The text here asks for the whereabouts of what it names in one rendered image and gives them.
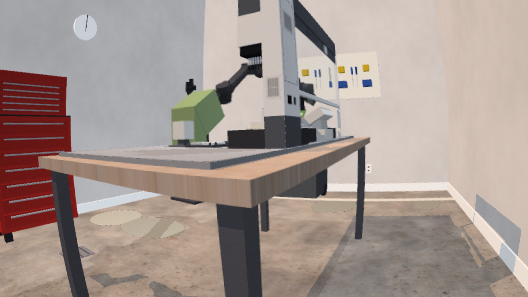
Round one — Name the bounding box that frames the white ready panel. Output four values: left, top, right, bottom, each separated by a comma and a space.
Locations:
168, 121, 194, 147

